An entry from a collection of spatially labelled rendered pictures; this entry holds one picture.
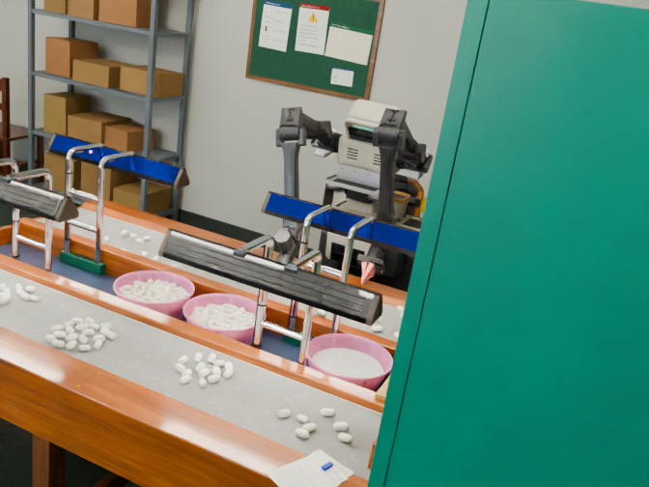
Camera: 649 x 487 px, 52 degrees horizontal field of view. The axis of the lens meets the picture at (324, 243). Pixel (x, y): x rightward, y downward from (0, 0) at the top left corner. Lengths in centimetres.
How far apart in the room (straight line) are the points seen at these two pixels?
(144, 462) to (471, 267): 99
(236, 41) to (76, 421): 344
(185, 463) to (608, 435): 94
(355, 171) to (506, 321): 191
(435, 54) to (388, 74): 32
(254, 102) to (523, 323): 385
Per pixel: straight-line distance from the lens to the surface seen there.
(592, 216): 101
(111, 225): 294
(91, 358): 195
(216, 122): 493
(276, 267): 167
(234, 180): 491
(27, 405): 192
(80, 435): 182
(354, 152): 290
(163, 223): 293
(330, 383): 187
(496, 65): 100
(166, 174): 249
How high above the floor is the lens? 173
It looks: 19 degrees down
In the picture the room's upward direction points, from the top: 9 degrees clockwise
